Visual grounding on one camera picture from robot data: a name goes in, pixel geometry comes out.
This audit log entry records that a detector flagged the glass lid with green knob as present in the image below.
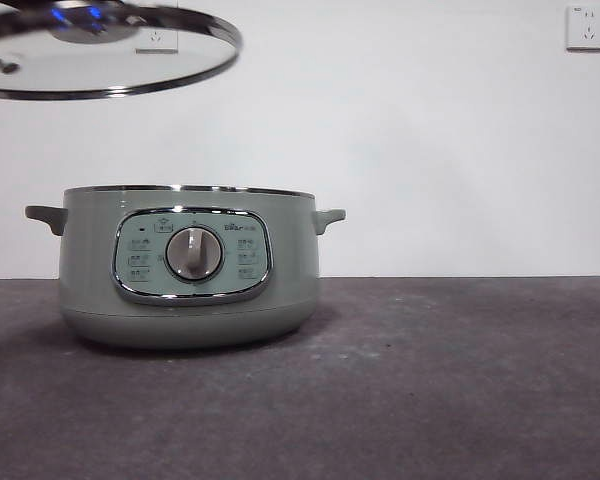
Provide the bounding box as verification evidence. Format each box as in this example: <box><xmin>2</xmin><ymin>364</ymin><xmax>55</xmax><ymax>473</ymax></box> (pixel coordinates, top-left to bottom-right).
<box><xmin>0</xmin><ymin>0</ymin><xmax>245</xmax><ymax>102</ymax></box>

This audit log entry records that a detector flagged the sage green electric cooking pot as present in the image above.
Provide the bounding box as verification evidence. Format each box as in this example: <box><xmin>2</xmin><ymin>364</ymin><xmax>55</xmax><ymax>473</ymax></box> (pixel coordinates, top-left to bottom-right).
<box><xmin>23</xmin><ymin>184</ymin><xmax>348</xmax><ymax>350</ymax></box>

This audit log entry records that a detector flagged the white wall socket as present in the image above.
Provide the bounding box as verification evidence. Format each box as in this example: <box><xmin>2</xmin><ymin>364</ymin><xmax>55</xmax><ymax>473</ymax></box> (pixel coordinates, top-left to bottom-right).
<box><xmin>134</xmin><ymin>27</ymin><xmax>180</xmax><ymax>55</ymax></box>
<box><xmin>565</xmin><ymin>5</ymin><xmax>600</xmax><ymax>53</ymax></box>

